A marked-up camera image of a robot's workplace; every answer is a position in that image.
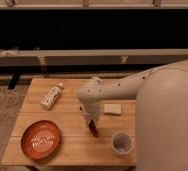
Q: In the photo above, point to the orange plate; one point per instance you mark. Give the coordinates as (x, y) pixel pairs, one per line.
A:
(40, 139)

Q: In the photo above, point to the wooden table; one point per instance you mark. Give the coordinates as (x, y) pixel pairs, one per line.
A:
(78, 146)

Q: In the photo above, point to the grey horizontal rail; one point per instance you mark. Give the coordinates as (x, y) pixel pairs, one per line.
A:
(91, 57)

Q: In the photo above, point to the white cup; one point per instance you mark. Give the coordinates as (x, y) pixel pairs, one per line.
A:
(121, 143)

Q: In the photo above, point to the white sponge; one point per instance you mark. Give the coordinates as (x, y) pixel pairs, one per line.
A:
(113, 109)

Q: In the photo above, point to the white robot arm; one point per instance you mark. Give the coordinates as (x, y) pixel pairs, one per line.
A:
(161, 117)

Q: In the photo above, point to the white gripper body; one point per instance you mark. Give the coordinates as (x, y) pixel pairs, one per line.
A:
(91, 112)

